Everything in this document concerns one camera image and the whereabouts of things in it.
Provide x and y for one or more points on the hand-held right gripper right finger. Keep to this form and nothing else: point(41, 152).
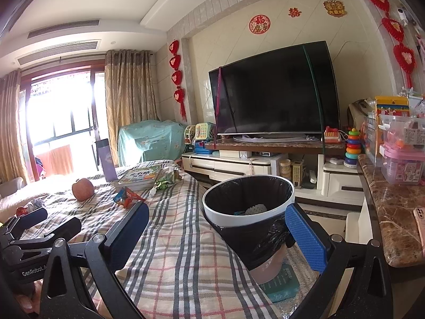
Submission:
point(307, 239)

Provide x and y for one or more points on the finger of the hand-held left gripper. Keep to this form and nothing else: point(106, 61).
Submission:
point(66, 227)
point(33, 216)

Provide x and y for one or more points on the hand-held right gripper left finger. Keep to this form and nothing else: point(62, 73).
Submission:
point(129, 236)

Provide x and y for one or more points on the white foam net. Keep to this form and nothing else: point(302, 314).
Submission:
point(256, 209)

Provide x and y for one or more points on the white bin with black bag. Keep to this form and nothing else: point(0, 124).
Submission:
point(239, 199)

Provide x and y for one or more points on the person's left hand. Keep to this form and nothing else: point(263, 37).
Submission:
point(26, 304)

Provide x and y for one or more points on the grey crumpled cloth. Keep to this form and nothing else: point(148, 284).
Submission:
point(36, 205)

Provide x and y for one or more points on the red small toy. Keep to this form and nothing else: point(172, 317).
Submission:
point(22, 211)

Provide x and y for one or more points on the beige sofa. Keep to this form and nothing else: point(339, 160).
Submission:
point(11, 187)

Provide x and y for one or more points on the red blue small wrapper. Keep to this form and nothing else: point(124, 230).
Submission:
point(128, 197)

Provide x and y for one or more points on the red apple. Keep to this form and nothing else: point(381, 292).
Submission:
point(83, 189)

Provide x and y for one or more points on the green cover picture book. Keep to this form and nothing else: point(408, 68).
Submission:
point(139, 174)

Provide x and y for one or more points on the white remote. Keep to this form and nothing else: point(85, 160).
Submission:
point(313, 176)

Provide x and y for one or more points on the yellow toy building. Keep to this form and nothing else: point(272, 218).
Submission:
point(298, 172)

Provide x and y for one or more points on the green snack packet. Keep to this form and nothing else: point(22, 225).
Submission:
point(167, 179)

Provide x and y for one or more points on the purple bottle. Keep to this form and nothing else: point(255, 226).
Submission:
point(108, 166)

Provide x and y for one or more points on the beige jar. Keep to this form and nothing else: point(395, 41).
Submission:
point(285, 169)

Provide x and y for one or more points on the white small device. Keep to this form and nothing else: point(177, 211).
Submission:
point(334, 161)

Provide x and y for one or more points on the beige curtain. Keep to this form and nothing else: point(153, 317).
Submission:
point(11, 123)
point(131, 99)

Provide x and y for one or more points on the black set-top box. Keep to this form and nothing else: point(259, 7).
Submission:
point(262, 154)

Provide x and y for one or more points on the teal covered appliance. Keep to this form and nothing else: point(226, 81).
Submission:
point(149, 139)

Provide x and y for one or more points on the white TV cabinet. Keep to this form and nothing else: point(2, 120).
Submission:
point(232, 166)

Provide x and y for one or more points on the red toy telephone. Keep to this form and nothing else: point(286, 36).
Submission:
point(333, 135)

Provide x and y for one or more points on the white box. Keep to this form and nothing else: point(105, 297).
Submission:
point(235, 154)

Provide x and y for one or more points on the pink phone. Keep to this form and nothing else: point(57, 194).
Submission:
point(421, 229)

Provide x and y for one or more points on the red framed balcony door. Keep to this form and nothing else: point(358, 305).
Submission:
point(66, 106)

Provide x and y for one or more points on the blue toy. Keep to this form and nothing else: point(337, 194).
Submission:
point(203, 148)

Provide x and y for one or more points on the white green toy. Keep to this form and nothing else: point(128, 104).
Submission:
point(190, 134)

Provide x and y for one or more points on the pink storage box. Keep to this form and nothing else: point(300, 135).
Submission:
point(401, 167)

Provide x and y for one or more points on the brown bag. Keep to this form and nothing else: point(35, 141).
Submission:
point(360, 116)

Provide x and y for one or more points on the clear storage box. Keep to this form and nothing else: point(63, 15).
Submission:
point(405, 131)

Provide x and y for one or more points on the black television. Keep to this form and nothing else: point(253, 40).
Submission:
point(272, 89)

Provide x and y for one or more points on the colourful toy box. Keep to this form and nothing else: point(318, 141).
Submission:
point(391, 106)

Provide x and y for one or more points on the ceiling air vent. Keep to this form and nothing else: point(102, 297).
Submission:
point(63, 29)
point(59, 53)

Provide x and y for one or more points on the red round wall sticker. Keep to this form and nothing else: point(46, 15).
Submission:
point(259, 24)

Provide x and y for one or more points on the red character wall sticker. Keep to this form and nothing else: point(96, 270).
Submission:
point(294, 12)

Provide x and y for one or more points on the cartoon wall sticker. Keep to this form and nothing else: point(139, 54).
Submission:
point(335, 6)

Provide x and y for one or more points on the white security camera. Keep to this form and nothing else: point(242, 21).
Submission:
point(402, 15)

